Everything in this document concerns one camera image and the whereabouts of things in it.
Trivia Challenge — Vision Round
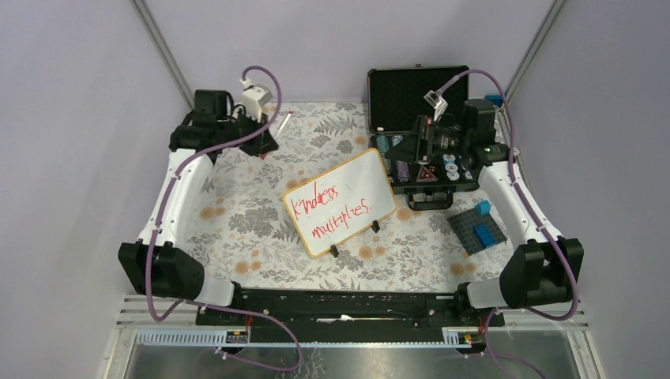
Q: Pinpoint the yellow framed whiteboard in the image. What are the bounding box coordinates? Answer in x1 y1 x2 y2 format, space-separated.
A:
282 148 397 257

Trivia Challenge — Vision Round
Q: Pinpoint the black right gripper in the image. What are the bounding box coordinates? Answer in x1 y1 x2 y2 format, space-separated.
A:
384 115 470 163

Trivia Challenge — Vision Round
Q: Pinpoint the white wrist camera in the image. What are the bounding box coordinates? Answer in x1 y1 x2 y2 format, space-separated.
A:
238 79 273 122
423 90 448 122

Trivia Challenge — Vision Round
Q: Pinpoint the small blue lego cube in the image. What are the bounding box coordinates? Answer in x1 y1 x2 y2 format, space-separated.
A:
474 201 492 216

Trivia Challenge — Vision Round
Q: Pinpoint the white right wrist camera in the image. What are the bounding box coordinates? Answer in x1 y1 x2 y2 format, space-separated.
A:
423 90 448 122

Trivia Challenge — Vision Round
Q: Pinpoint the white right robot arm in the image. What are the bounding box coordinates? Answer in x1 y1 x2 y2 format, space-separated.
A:
386 99 584 325

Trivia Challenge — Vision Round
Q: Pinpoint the blue purple poker chip stack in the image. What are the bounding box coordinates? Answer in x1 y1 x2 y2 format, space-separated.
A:
391 135 409 183

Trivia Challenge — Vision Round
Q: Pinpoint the grey lego baseplate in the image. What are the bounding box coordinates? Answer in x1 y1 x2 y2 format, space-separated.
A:
447 208 507 256

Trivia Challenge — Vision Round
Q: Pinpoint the green poker chip stack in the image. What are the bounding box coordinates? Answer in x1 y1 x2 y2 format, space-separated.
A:
375 135 392 172

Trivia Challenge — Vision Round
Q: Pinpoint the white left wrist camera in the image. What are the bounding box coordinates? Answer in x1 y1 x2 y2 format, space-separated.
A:
238 79 273 122

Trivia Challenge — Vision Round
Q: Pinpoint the black poker chip case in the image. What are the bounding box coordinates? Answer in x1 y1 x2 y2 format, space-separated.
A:
367 66 478 211

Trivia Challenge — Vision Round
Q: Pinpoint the aluminium frame rail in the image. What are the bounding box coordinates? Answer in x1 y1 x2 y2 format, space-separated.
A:
117 295 592 349

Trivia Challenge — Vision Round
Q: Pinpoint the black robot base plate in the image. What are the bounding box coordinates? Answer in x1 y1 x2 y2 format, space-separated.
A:
196 288 489 343

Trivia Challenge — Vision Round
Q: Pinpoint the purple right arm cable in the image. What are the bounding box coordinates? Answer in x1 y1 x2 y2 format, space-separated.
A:
434 69 581 379

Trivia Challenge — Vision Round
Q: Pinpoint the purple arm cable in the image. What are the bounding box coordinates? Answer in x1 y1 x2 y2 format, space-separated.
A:
434 69 581 379
144 65 305 373

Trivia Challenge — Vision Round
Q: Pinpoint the blue lego brick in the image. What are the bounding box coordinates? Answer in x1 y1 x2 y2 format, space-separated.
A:
473 224 497 249

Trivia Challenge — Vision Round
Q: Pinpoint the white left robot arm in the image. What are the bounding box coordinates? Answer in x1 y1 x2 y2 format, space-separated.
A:
118 85 278 325

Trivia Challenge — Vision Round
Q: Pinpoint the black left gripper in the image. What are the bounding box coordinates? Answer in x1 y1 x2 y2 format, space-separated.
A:
219 107 279 157

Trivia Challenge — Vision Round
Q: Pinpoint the blue box in corner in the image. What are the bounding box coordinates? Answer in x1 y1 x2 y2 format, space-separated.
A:
484 95 505 107

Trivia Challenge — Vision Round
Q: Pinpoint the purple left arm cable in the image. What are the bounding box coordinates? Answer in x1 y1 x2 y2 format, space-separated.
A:
144 65 305 373

